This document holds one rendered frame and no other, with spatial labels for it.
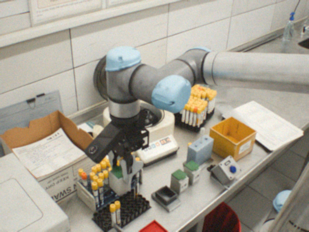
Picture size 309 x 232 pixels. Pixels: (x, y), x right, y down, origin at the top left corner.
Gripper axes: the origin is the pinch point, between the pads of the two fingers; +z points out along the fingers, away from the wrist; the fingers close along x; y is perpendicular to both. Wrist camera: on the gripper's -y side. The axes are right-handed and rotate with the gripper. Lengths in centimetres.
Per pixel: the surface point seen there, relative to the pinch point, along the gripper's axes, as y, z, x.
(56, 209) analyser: -21.0, -7.9, -6.9
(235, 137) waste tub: 62, 20, 6
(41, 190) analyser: -21.2, -7.9, 0.0
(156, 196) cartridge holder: 15.4, 20.1, 1.6
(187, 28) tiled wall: 84, -5, 60
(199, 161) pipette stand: 37.4, 18.5, 3.6
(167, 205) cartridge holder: 16.1, 20.7, -3.2
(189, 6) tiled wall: 84, -16, 60
